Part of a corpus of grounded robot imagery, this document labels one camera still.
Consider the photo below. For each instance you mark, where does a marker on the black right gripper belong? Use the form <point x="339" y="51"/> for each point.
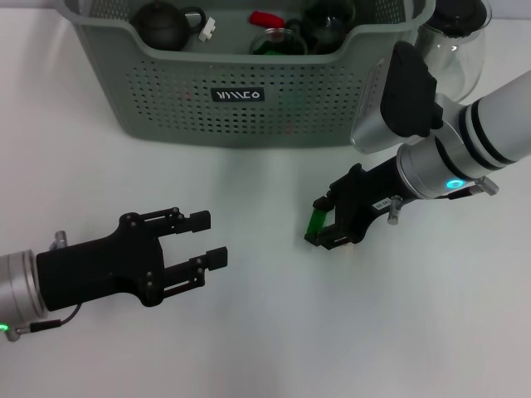
<point x="365" y="203"/>

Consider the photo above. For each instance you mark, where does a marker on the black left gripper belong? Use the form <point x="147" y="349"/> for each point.
<point x="99" y="273"/>

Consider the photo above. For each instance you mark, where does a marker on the green rectangular brick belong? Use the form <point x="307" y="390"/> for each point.
<point x="271" y="52"/>
<point x="317" y="221"/>

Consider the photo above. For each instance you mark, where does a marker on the glass teacup black holder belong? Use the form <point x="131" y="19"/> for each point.
<point x="286" y="41"/>
<point x="327" y="27"/>

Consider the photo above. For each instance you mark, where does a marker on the dark red long brick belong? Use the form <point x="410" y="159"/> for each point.
<point x="265" y="18"/>

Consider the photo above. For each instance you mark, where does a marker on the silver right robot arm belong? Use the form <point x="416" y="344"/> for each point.
<point x="448" y="124"/>

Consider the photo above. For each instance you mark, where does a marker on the grey-green perforated storage bin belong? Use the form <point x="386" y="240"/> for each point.
<point x="290" y="112"/>

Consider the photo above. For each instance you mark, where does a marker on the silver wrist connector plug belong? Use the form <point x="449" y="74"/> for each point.
<point x="60" y="238"/>
<point x="394" y="210"/>

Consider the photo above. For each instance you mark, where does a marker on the glass carafe black lid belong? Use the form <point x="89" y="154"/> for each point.
<point x="456" y="54"/>

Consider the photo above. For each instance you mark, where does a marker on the black clay teapot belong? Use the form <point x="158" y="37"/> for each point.
<point x="159" y="27"/>

